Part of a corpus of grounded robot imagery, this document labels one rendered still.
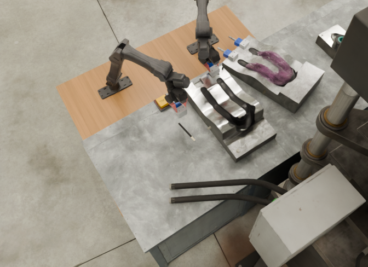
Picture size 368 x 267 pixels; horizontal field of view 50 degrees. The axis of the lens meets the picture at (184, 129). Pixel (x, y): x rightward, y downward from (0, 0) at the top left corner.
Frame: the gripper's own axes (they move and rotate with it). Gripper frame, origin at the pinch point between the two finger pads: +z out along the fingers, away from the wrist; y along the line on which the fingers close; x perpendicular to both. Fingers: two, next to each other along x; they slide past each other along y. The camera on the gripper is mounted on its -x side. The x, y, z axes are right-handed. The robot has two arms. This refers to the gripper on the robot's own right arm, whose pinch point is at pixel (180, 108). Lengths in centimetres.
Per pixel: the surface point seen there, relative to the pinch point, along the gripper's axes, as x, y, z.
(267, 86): -7, 49, 11
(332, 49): -7, 96, 12
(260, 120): -19.0, 33.5, 18.8
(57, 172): 93, -79, 60
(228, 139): -18.7, 13.1, 18.8
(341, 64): -95, 16, -53
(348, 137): -90, 22, -21
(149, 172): -6.8, -29.9, 20.5
